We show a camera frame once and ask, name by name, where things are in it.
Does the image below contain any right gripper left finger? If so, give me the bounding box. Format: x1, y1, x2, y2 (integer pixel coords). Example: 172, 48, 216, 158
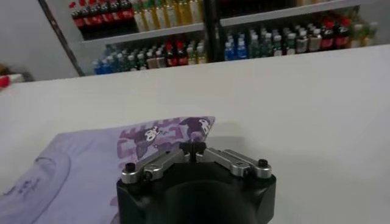
121, 140, 194, 185

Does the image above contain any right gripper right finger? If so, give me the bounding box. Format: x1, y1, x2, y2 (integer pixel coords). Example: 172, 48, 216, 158
193, 140, 272, 180

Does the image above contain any lilac purple t-shirt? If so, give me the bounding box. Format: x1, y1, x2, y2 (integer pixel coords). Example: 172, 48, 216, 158
0, 116, 216, 224

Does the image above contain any red-capped cola bottle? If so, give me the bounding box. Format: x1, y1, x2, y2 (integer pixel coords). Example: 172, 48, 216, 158
321, 19, 336, 51
176, 41, 188, 66
82, 0, 94, 37
165, 42, 178, 67
70, 2, 87, 39
335, 17, 352, 49
112, 0, 124, 33
121, 0, 135, 32
92, 0, 104, 36
102, 0, 113, 35

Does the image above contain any clear green water bottle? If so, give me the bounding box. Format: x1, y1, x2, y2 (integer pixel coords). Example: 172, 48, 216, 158
112, 53, 121, 73
261, 32, 274, 58
120, 51, 129, 72
249, 33, 261, 59

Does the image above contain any glass-door drinks cabinet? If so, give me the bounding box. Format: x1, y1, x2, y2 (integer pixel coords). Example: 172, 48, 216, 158
68, 0, 216, 76
214, 0, 390, 61

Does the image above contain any white cabinet shelf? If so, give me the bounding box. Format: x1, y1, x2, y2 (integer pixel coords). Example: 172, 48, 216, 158
79, 23, 205, 46
219, 0, 366, 27

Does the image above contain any yellow tea bottle green cap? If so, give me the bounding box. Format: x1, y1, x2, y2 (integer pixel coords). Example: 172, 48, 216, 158
176, 0, 189, 26
166, 0, 178, 28
133, 1, 147, 33
188, 0, 204, 24
155, 0, 168, 30
145, 0, 157, 31

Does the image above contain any black cabinet door frame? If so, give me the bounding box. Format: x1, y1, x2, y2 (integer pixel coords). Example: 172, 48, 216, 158
37, 0, 87, 77

